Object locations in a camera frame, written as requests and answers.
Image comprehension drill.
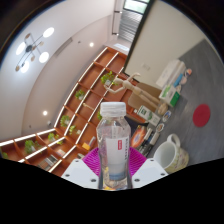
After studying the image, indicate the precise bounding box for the branched ceiling lamp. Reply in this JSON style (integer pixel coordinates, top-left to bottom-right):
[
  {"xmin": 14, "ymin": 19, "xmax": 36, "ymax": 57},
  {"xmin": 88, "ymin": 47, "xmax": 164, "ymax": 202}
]
[{"xmin": 14, "ymin": 26, "xmax": 55, "ymax": 74}]

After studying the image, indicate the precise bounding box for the green and white carton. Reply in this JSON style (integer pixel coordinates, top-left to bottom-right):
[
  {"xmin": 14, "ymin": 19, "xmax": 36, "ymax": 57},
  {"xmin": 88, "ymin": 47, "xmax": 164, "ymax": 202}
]
[{"xmin": 137, "ymin": 105, "xmax": 162, "ymax": 127}]

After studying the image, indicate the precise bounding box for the yellow striped white mug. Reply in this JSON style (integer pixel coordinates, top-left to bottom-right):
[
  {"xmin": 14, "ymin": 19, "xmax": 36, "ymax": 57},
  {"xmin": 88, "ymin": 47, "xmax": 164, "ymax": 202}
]
[{"xmin": 153, "ymin": 133, "xmax": 190, "ymax": 174}]

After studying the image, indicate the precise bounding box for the flat round red coaster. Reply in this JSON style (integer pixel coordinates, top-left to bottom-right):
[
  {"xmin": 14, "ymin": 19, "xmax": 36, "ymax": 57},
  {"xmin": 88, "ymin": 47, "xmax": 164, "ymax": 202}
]
[{"xmin": 192, "ymin": 103, "xmax": 212, "ymax": 128}]

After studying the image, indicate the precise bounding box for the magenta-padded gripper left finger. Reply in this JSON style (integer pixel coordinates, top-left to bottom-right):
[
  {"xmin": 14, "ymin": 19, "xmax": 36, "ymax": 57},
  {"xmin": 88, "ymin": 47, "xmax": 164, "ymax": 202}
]
[{"xmin": 60, "ymin": 147, "xmax": 101, "ymax": 190}]

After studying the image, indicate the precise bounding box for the small green white box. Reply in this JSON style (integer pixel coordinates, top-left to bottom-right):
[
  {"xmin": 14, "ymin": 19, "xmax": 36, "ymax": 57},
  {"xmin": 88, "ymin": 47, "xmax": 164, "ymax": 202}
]
[{"xmin": 159, "ymin": 84, "xmax": 182, "ymax": 108}]

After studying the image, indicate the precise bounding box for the round printed sticker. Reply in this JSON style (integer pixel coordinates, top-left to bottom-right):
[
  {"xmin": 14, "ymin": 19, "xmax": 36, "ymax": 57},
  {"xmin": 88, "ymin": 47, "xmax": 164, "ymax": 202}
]
[
  {"xmin": 162, "ymin": 109, "xmax": 173, "ymax": 123},
  {"xmin": 155, "ymin": 122, "xmax": 165, "ymax": 133}
]

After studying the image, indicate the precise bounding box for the clear plastic water bottle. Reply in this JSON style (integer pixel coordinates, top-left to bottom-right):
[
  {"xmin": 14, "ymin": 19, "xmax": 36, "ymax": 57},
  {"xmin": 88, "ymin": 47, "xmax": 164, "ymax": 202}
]
[{"xmin": 96, "ymin": 101, "xmax": 131, "ymax": 192}]

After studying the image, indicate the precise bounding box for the wooden shelf unit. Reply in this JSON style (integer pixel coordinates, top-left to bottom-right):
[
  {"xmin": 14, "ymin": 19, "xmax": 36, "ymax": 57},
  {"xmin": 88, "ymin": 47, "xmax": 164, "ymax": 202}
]
[{"xmin": 0, "ymin": 46, "xmax": 141, "ymax": 178}]

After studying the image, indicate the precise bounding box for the grey curtain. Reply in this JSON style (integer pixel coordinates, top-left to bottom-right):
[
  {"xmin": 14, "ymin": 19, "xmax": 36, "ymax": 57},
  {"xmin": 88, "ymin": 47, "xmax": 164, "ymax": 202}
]
[{"xmin": 111, "ymin": 9, "xmax": 144, "ymax": 46}]

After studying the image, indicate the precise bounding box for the stack of white boxes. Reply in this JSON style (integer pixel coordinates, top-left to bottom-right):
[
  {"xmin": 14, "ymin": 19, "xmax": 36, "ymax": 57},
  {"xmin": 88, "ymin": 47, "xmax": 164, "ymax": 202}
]
[{"xmin": 155, "ymin": 59, "xmax": 188, "ymax": 89}]

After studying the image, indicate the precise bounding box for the wooden artist mannequin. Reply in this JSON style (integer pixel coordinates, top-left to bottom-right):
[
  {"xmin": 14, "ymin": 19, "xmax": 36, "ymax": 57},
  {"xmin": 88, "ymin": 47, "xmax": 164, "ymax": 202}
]
[{"xmin": 103, "ymin": 71, "xmax": 169, "ymax": 116}]

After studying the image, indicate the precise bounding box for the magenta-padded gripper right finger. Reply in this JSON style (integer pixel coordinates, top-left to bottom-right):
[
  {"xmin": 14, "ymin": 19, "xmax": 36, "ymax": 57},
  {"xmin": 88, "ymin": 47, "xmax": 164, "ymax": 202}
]
[{"xmin": 128, "ymin": 147, "xmax": 169, "ymax": 190}]

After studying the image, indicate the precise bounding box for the small white wall socket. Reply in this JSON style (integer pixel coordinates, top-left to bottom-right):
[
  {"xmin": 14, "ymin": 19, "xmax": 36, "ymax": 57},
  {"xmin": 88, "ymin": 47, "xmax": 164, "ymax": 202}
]
[{"xmin": 141, "ymin": 62, "xmax": 152, "ymax": 72}]

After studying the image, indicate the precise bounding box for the stack of dark books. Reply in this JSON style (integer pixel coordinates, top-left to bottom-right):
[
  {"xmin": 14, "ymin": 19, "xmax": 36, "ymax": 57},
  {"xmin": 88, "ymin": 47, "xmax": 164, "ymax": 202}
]
[{"xmin": 129, "ymin": 123, "xmax": 161, "ymax": 158}]

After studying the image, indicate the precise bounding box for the window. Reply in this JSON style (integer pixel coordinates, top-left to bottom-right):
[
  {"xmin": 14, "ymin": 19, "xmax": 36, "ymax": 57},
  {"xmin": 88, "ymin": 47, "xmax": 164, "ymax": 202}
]
[{"xmin": 123, "ymin": 0, "xmax": 151, "ymax": 15}]

